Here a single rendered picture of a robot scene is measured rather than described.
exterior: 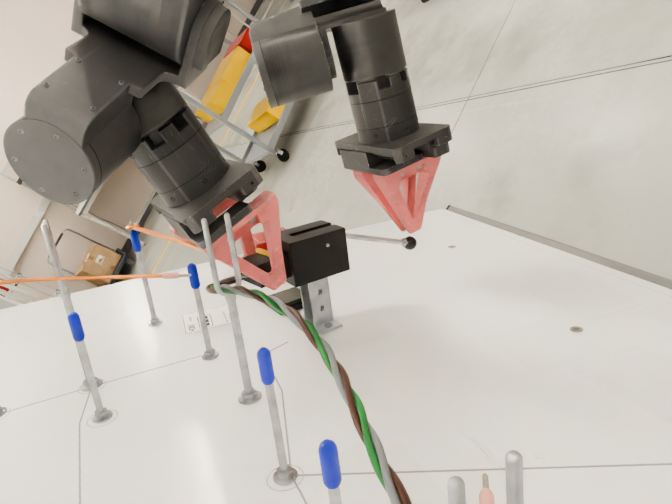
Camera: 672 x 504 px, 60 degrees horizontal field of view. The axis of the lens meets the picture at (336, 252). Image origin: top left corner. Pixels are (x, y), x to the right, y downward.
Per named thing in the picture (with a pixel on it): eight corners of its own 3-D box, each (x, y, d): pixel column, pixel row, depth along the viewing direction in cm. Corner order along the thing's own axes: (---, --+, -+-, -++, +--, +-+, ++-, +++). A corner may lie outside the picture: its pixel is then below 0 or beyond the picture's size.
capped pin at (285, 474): (267, 479, 34) (243, 350, 32) (286, 465, 35) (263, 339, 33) (284, 489, 33) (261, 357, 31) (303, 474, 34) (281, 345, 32)
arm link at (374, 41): (398, -6, 47) (385, -4, 52) (316, 18, 46) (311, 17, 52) (416, 79, 49) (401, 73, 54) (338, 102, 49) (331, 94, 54)
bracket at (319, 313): (343, 326, 53) (336, 275, 51) (320, 335, 51) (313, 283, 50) (318, 311, 56) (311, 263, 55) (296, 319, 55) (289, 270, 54)
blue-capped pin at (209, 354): (221, 356, 50) (202, 263, 47) (205, 362, 49) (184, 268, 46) (215, 350, 51) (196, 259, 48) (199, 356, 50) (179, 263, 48)
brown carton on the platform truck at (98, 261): (112, 260, 771) (87, 248, 756) (122, 254, 726) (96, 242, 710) (99, 287, 757) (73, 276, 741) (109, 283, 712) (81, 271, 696)
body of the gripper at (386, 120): (400, 170, 49) (380, 83, 46) (337, 160, 57) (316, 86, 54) (456, 144, 51) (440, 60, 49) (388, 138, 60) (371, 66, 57)
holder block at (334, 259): (350, 269, 52) (345, 227, 51) (295, 288, 49) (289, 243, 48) (326, 259, 55) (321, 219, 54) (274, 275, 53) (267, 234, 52)
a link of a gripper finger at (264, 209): (260, 321, 44) (187, 228, 40) (226, 296, 50) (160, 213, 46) (323, 264, 46) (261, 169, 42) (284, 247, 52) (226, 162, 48)
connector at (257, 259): (306, 270, 50) (302, 249, 50) (259, 289, 48) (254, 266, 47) (287, 263, 53) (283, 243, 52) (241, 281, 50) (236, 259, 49)
